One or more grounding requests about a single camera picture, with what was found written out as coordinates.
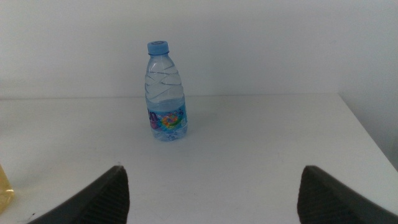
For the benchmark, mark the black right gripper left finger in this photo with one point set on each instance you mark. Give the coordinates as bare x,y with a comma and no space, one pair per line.
99,202

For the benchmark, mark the yellow tea bottle green cap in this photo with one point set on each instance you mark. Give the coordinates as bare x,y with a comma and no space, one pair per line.
4,193

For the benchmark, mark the clear water bottle blue cap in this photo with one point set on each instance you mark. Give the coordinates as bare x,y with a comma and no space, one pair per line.
166,102

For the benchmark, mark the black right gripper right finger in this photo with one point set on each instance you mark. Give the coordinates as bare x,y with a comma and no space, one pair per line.
323,202

